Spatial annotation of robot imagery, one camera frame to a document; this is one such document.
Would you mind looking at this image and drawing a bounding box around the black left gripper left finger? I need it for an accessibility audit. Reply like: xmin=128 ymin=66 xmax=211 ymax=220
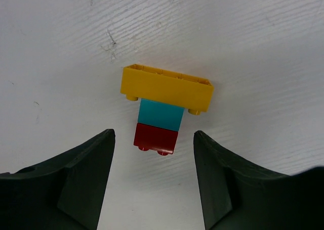
xmin=1 ymin=129 xmax=115 ymax=229

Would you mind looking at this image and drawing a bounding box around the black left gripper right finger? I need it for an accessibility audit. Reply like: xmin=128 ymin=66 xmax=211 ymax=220
xmin=193 ymin=130 xmax=323 ymax=229

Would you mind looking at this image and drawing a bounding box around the small red lego brick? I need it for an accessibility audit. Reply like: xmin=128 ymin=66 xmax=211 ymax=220
xmin=134 ymin=123 xmax=178 ymax=156

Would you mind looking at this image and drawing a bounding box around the long yellow lego brick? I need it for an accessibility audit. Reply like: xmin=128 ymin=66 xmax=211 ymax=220
xmin=120 ymin=64 xmax=214 ymax=115

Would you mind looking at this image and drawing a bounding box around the small teal lego brick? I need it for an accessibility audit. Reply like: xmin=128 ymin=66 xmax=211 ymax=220
xmin=138 ymin=99 xmax=184 ymax=131

